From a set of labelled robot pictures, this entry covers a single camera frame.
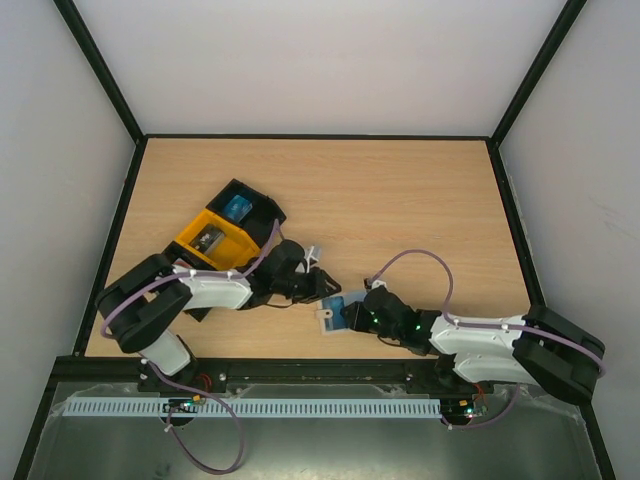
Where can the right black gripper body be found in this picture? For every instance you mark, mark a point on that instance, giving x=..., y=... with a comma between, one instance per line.
x=364, y=314

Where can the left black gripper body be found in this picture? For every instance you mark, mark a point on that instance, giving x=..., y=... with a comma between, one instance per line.
x=298, y=290

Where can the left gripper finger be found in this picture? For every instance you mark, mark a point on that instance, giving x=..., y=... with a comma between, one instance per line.
x=318, y=296
x=325, y=284

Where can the dark blue card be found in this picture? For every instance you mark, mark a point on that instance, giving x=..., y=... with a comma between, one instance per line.
x=331, y=319

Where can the translucent plastic card holder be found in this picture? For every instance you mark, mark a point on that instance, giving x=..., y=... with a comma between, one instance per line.
x=349, y=298

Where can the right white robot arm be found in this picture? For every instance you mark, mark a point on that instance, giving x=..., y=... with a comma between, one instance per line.
x=540, y=347

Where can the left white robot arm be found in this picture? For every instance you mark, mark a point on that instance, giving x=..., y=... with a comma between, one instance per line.
x=139, y=307

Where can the blue card in bin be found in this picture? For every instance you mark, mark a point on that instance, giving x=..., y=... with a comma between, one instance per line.
x=237, y=208

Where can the black card in bin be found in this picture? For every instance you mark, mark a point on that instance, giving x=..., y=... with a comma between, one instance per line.
x=207, y=240

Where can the yellow bin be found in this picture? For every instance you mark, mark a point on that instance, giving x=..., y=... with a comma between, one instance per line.
x=235, y=250

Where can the black bin far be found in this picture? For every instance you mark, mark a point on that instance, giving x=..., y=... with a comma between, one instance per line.
x=258, y=223

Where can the black bin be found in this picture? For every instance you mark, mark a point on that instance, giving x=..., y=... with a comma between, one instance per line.
x=180, y=256
x=258, y=223

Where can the black bin near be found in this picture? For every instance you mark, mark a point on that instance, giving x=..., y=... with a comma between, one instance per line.
x=180, y=256

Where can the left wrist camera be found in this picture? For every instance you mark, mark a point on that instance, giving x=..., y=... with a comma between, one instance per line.
x=312, y=255

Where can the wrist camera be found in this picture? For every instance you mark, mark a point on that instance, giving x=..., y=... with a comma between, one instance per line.
x=312, y=255
x=371, y=284

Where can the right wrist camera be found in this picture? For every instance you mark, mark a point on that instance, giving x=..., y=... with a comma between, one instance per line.
x=371, y=284

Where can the white slotted cable duct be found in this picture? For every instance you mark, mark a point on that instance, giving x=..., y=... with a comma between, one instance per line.
x=255, y=408

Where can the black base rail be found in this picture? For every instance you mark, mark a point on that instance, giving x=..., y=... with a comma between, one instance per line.
x=420, y=376

